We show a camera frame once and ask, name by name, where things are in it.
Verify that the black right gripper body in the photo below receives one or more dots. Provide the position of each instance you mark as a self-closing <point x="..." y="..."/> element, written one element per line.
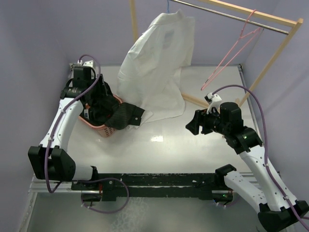
<point x="211" y="122"/>

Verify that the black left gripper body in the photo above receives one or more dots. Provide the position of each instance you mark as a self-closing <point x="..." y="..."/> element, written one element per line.
<point x="99" y="92"/>

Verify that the dark pinstriped shirt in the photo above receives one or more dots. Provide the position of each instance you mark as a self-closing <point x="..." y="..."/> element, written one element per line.
<point x="104" y="109"/>

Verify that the white shirt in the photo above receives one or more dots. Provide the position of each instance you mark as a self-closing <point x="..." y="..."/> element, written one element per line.
<point x="150" y="74"/>

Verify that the pink wire hanger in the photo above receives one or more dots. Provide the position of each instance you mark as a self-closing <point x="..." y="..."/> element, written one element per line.
<point x="252" y="34"/>

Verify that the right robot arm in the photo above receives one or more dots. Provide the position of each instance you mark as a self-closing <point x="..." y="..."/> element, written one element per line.
<point x="277" y="208"/>

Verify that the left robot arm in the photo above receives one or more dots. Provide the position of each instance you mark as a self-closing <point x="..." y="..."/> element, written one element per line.
<point x="50" y="160"/>

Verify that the pink plastic laundry basket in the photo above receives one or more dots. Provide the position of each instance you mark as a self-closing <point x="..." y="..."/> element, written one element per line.
<point x="102" y="130"/>

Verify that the wooden clothes rack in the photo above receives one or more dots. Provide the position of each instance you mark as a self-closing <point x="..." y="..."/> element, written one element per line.
<point x="252" y="25"/>

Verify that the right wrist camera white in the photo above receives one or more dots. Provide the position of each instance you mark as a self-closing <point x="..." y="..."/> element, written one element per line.
<point x="214" y="101"/>

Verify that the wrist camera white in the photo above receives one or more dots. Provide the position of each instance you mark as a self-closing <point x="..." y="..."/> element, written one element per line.
<point x="214" y="101"/>
<point x="85" y="65"/>

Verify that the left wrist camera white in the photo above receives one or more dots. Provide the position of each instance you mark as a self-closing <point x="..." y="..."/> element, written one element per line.
<point x="85" y="65"/>

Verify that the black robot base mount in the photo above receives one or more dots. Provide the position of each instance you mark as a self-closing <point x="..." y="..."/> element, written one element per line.
<point x="113" y="186"/>

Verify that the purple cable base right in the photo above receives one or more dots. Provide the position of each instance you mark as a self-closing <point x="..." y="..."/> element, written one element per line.
<point x="229" y="199"/>

